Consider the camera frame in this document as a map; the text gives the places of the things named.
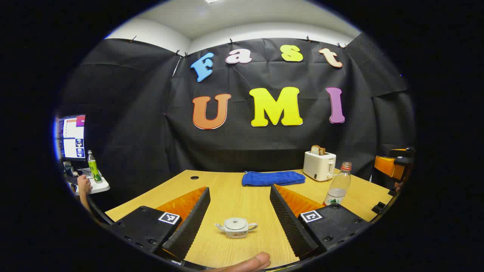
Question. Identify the white toaster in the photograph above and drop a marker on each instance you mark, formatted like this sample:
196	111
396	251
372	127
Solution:
318	166

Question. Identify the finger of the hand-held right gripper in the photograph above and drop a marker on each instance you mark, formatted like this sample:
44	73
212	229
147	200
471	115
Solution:
385	166

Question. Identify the computer monitor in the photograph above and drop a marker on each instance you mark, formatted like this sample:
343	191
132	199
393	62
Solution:
72	136

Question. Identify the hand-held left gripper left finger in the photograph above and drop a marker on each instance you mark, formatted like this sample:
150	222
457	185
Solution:
189	223

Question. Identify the clear plastic water bottle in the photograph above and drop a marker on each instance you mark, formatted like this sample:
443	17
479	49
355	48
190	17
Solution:
337	189

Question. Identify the blue towel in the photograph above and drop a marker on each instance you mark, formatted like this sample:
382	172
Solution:
272	178

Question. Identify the ceiling light panel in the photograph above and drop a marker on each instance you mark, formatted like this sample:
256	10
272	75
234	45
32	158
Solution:
213	1

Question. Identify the white teacup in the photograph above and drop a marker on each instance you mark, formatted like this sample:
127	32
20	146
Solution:
236	231

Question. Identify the white side table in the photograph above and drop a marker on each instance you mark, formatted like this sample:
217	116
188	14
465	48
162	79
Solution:
99	186

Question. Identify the green drink bottle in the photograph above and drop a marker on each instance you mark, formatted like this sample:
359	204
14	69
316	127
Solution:
93	168

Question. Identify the toasted bread slice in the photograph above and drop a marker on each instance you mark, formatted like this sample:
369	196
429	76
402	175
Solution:
317	150

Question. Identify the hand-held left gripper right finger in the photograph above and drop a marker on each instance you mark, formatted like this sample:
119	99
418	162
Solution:
287	223

